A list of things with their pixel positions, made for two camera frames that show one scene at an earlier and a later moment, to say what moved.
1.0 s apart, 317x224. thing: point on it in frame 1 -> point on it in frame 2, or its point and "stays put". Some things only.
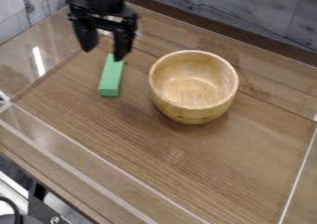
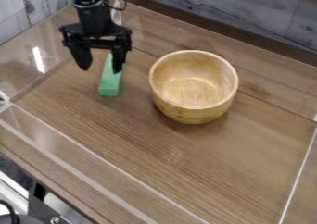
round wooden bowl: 191,85 stays put
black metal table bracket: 40,212 stays put
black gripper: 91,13 -> 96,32
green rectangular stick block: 111,77 stays put
